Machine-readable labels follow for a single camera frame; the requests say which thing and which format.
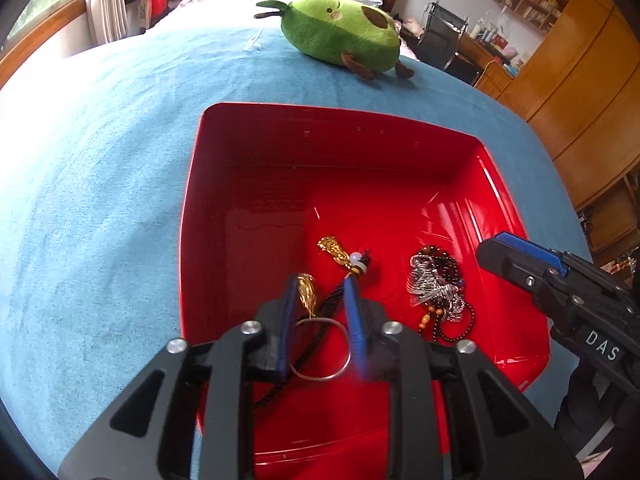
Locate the wooden wardrobe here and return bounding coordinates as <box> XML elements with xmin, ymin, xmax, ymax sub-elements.
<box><xmin>500</xmin><ymin>0</ymin><xmax>640</xmax><ymax>266</ymax></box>

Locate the thin silver ring bangle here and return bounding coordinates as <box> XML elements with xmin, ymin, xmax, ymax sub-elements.
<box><xmin>289</xmin><ymin>317</ymin><xmax>354</xmax><ymax>382</ymax></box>

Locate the silver chain necklace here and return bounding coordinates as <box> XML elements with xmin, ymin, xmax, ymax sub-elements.
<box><xmin>409</xmin><ymin>252</ymin><xmax>476</xmax><ymax>323</ymax></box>

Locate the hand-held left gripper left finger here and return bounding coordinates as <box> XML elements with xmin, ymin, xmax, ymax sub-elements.
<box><xmin>57</xmin><ymin>274</ymin><xmax>301</xmax><ymax>480</ymax></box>

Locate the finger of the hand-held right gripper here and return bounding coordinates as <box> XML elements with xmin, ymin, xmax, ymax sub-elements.
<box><xmin>475</xmin><ymin>237</ymin><xmax>557</xmax><ymax>319</ymax></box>
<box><xmin>495</xmin><ymin>231</ymin><xmax>571</xmax><ymax>277</ymax></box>

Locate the wooden desk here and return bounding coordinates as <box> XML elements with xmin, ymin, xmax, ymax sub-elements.
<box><xmin>457</xmin><ymin>35</ymin><xmax>522</xmax><ymax>101</ymax></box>

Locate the pink plush toy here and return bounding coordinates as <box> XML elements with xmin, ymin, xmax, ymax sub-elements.
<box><xmin>396</xmin><ymin>15</ymin><xmax>427</xmax><ymax>42</ymax></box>

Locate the white curtain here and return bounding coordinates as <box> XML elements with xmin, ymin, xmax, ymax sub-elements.
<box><xmin>82</xmin><ymin>0</ymin><xmax>127</xmax><ymax>43</ymax></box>

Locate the black office chair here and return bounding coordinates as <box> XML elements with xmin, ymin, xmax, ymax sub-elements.
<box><xmin>416</xmin><ymin>2</ymin><xmax>483</xmax><ymax>86</ymax></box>

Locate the wooden wall shelf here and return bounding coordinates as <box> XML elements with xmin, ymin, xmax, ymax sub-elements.
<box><xmin>492</xmin><ymin>0</ymin><xmax>571</xmax><ymax>34</ymax></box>

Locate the large wooden-framed window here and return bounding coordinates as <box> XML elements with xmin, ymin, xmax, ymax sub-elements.
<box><xmin>0</xmin><ymin>0</ymin><xmax>87</xmax><ymax>88</ymax></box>

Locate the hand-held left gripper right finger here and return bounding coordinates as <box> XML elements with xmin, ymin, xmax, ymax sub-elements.
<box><xmin>342</xmin><ymin>277</ymin><xmax>583</xmax><ymax>480</ymax></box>

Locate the red tin box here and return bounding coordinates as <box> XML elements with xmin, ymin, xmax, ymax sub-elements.
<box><xmin>178</xmin><ymin>102</ymin><xmax>551</xmax><ymax>480</ymax></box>

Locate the dark bead string with wooden beads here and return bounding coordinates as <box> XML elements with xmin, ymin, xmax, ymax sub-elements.
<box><xmin>417</xmin><ymin>244</ymin><xmax>477</xmax><ymax>345</ymax></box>

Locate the black cord with gold charms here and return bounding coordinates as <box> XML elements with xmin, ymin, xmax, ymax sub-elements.
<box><xmin>252</xmin><ymin>236</ymin><xmax>373</xmax><ymax>408</ymax></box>

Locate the green avocado plush toy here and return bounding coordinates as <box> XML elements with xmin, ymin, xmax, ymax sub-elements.
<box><xmin>255</xmin><ymin>0</ymin><xmax>416</xmax><ymax>81</ymax></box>

